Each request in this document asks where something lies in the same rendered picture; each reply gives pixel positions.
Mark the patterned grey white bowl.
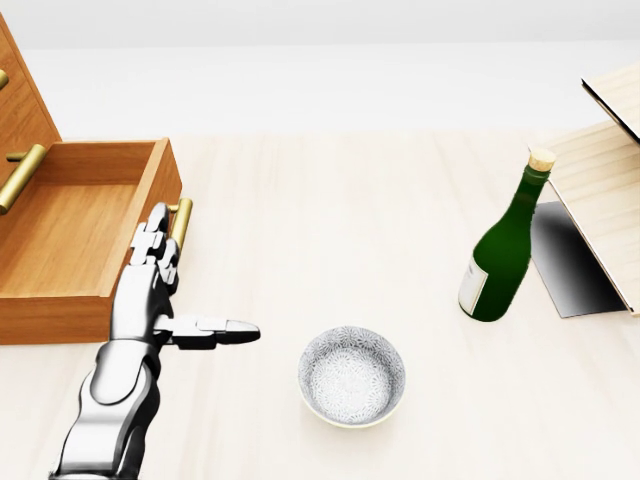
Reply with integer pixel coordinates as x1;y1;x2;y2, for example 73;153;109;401
297;325;408;431

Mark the brass handle of open drawer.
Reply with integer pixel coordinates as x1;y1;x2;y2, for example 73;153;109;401
168;197;194;262

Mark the green glass bottle with cork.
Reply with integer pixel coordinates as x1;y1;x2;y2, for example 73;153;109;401
456;148;558;323

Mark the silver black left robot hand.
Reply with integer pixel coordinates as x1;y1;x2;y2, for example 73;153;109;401
105;201;263;351

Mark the closed wooden drawer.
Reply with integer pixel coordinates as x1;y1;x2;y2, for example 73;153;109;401
0;84;57;201
0;29;32;109

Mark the pale wooden box, dark inside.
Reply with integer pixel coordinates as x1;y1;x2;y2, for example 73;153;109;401
527;61;640;320

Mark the long brass drawer handle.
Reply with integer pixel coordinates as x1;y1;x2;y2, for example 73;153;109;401
0;143;48;217

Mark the wooden cabinet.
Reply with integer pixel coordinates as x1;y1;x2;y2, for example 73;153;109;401
0;13;64;216

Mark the open wooden drawer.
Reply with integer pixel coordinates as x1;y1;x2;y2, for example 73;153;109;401
0;138;184;347

